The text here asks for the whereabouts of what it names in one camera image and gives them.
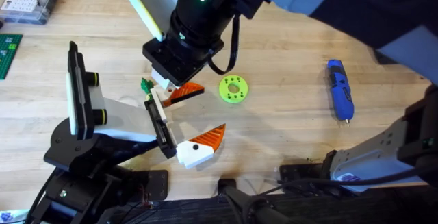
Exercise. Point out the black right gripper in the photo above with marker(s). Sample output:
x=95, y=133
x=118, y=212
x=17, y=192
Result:
x=198, y=22

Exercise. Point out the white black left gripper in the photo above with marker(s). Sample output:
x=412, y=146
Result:
x=126, y=121

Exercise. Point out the orange ribbed wedge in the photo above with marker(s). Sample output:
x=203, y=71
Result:
x=186, y=92

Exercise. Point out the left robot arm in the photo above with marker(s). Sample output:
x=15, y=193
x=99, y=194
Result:
x=85, y=196

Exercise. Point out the green toy vegetable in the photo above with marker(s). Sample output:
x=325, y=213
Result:
x=147, y=85

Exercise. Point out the blue electric screwdriver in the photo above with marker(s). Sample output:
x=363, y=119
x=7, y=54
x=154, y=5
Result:
x=339, y=87

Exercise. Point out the green disc with holes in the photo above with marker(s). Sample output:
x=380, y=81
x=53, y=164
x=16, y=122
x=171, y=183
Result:
x=227, y=95

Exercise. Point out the right wrist upright plate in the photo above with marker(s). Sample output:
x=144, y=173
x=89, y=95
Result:
x=150, y=11

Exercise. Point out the wrist upright plate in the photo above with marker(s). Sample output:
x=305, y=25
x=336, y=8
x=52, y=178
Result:
x=150, y=11
x=77, y=90

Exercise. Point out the black yellow-ringed knob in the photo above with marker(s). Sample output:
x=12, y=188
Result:
x=92, y=79
x=100, y=116

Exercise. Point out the left wrist upright plate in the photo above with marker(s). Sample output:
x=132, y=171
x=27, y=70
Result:
x=77, y=90

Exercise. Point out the black pole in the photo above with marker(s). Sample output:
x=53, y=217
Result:
x=246, y=200

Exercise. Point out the clear plastic parts box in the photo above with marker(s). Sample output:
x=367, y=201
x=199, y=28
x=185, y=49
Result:
x=31, y=5

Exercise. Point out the green board with blocks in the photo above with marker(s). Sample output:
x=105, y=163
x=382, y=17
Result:
x=7, y=54

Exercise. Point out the black rail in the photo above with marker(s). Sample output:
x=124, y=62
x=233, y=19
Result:
x=342, y=210

